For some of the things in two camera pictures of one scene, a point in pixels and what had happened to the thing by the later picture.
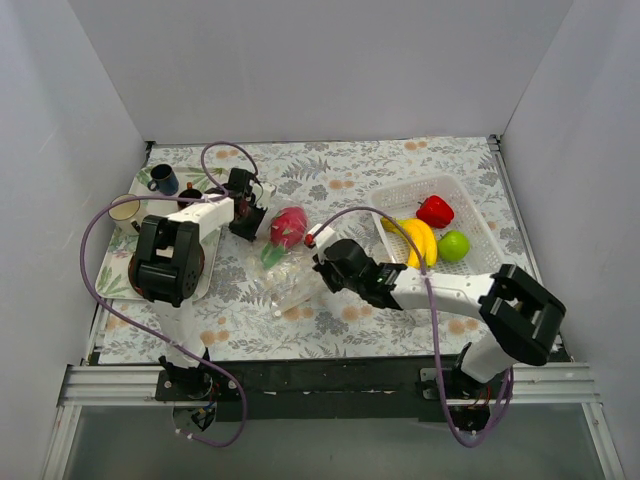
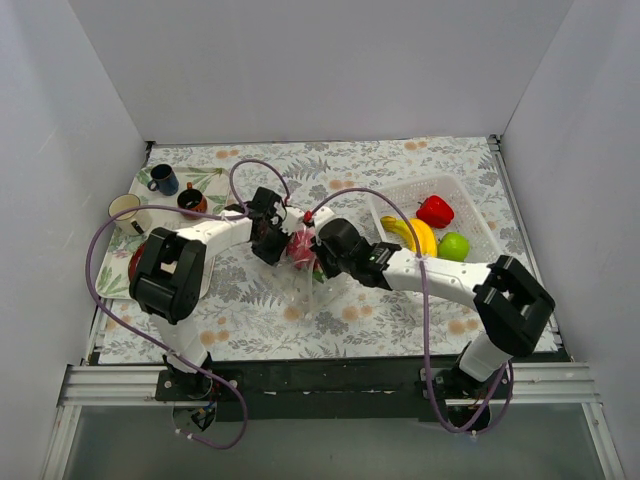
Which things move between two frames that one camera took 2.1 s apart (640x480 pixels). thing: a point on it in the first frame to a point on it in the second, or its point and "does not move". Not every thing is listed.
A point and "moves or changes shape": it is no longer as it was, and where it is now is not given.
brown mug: [189, 193] does not move
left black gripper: [245, 228] to [273, 245]
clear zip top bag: [280, 266] moves or changes shape
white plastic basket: [486, 251] does not move
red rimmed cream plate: [132, 274] does not move
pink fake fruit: [287, 230] moves or changes shape
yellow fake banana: [423, 235] does not move
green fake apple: [453, 246] does not move
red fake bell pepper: [435, 211] does not move
